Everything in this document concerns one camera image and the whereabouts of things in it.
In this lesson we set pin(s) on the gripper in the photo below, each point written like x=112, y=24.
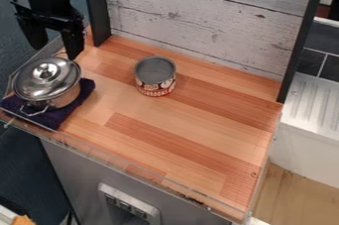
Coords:
x=52, y=16

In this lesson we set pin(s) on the red can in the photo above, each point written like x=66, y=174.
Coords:
x=155, y=75

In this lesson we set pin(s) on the silver pot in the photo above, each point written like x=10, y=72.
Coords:
x=47, y=83

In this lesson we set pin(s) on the dark purple cloth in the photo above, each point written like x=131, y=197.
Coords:
x=57, y=110

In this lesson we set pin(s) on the white cabinet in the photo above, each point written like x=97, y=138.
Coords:
x=309, y=110

